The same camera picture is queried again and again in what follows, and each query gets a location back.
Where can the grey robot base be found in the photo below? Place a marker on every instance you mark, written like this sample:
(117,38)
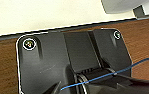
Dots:
(46,63)

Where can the grey bin green lid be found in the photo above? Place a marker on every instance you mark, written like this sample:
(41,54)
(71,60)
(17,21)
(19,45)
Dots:
(120,5)

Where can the round silver base bolt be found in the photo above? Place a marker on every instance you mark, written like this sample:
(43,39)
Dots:
(116,34)
(29,43)

